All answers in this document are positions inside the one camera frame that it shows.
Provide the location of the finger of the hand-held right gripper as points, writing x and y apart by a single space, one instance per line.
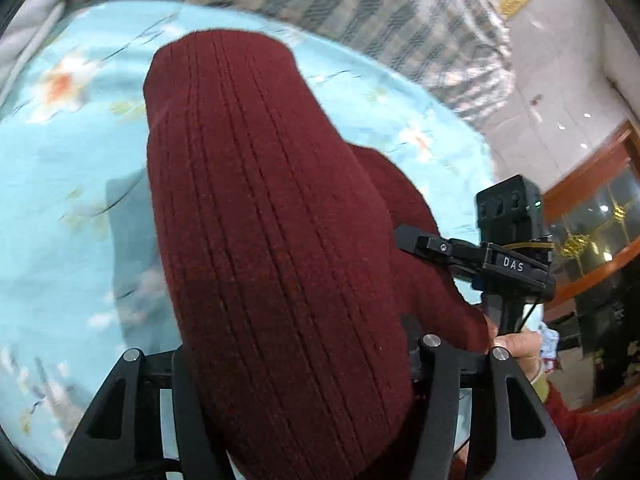
440 247

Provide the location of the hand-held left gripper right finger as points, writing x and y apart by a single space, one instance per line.
440 385

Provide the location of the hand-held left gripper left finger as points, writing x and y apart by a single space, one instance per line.
186 400

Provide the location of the maroon knit hooded sweater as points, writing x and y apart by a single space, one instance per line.
280 260

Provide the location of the person's right forearm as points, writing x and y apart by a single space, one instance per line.
590 435

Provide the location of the person's right hand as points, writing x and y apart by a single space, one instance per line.
520 347

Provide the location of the wooden glass cabinet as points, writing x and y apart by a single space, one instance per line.
600 260

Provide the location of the light blue floral bed sheet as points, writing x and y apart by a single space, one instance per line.
65 200

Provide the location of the plaid quilt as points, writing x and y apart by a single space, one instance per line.
325 5

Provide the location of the white textured pillow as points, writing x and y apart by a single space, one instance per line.
27 35

